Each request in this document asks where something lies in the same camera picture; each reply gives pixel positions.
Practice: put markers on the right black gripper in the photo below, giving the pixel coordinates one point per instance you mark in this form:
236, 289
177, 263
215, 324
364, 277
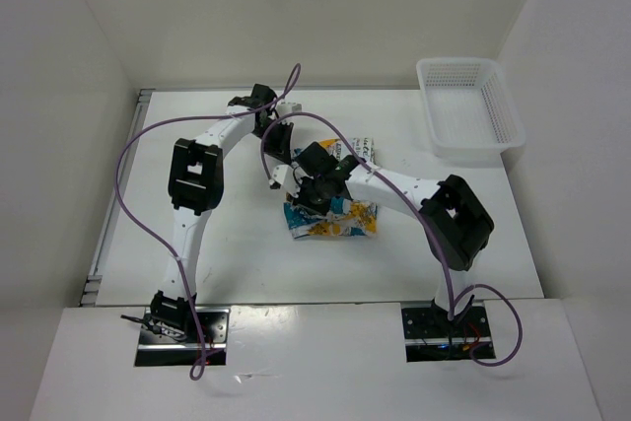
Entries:
301, 200

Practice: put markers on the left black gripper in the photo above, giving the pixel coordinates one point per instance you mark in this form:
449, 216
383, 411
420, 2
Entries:
282, 149

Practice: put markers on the patterned white teal yellow shorts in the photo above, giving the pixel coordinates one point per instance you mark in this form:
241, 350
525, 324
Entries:
345, 218

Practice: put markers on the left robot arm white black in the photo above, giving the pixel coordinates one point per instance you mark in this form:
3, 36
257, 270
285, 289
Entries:
196, 187

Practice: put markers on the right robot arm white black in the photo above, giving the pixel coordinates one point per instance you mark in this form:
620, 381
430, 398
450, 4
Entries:
456, 224

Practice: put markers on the white plastic basket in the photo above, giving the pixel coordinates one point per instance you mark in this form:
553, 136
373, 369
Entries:
470, 112

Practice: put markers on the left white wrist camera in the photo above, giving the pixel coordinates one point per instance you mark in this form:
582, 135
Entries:
285, 108

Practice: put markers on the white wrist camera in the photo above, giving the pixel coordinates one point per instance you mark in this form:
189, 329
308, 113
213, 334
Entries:
282, 177
285, 108

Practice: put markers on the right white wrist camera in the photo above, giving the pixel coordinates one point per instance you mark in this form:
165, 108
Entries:
282, 177

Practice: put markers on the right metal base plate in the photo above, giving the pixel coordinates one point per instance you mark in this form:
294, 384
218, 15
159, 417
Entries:
430, 337

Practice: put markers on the metal base plate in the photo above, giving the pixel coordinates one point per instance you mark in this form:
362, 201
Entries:
162, 346
430, 337

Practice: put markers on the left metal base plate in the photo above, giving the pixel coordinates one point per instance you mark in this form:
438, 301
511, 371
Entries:
162, 346

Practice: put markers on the aluminium rail frame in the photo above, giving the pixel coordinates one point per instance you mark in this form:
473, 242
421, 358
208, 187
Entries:
96, 272

